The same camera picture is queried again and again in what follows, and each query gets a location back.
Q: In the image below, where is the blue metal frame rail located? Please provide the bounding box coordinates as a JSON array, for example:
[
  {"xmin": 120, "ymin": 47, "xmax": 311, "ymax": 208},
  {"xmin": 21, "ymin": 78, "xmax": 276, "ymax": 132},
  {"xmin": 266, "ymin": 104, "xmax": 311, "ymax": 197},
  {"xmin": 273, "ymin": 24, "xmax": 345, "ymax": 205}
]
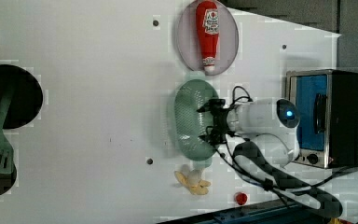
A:
[{"xmin": 159, "ymin": 200, "xmax": 330, "ymax": 224}]

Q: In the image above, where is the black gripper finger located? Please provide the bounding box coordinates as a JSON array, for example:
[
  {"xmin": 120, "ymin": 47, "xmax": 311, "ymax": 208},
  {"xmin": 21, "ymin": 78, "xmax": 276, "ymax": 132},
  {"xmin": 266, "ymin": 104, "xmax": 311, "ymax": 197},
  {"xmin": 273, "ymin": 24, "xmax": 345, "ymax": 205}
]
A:
[
  {"xmin": 198, "ymin": 104, "xmax": 212, "ymax": 113},
  {"xmin": 199, "ymin": 134, "xmax": 214, "ymax": 142}
]

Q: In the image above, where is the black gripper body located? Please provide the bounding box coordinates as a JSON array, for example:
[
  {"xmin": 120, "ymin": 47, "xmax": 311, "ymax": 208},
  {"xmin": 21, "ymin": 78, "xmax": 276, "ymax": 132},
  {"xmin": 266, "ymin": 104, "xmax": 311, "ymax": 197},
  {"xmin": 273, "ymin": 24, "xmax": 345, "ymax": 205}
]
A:
[{"xmin": 208, "ymin": 99, "xmax": 229, "ymax": 144}]

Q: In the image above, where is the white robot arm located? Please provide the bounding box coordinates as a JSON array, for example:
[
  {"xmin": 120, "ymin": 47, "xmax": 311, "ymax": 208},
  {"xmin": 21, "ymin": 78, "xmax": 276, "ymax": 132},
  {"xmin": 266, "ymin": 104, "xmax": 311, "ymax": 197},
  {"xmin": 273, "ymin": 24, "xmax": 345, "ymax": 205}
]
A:
[{"xmin": 197, "ymin": 98, "xmax": 358, "ymax": 224}]

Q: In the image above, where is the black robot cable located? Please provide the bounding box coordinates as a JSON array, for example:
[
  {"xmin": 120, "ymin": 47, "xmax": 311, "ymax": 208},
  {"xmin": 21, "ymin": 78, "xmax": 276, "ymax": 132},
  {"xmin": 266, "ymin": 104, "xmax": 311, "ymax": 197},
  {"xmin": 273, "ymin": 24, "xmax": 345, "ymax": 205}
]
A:
[{"xmin": 213, "ymin": 86, "xmax": 358, "ymax": 224}]

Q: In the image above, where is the red strawberry toy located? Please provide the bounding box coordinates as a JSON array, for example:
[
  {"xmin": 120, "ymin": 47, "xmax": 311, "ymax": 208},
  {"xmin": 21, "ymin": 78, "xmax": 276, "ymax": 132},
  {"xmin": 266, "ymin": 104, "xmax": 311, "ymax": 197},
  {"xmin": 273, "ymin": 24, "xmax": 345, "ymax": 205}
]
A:
[{"xmin": 234, "ymin": 192, "xmax": 248, "ymax": 205}]

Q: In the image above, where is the grey oval plate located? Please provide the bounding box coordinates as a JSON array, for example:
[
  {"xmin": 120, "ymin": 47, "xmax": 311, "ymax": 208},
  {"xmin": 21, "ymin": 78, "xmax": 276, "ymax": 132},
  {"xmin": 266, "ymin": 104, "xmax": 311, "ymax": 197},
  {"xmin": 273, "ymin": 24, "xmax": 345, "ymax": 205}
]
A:
[{"xmin": 175, "ymin": 0, "xmax": 239, "ymax": 76}]

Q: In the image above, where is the peeled banana toy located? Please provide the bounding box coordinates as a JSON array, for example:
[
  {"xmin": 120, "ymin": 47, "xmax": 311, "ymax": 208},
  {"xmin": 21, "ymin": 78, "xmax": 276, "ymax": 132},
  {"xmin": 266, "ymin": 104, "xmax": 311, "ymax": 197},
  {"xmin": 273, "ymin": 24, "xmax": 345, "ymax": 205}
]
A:
[{"xmin": 174, "ymin": 164, "xmax": 211, "ymax": 195}]

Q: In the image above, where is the red ketchup bottle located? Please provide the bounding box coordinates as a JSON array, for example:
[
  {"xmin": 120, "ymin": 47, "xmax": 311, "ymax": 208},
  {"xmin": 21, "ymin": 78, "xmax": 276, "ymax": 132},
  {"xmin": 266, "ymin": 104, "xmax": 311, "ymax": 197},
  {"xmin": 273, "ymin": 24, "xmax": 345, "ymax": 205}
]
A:
[{"xmin": 196, "ymin": 0, "xmax": 219, "ymax": 74}]

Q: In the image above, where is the green plastic strainer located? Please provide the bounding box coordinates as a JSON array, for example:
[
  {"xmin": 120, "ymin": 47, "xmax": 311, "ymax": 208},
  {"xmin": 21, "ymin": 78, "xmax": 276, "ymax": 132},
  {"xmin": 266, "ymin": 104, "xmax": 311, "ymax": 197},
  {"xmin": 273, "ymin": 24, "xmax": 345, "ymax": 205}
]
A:
[{"xmin": 173, "ymin": 72, "xmax": 218, "ymax": 169}]

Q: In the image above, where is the black toaster oven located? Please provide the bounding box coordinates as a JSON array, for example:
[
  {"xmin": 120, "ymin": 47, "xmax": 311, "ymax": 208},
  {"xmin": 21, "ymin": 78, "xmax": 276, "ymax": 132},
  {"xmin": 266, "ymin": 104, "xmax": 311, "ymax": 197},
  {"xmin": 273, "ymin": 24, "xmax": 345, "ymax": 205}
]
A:
[{"xmin": 285, "ymin": 69, "xmax": 358, "ymax": 169}]

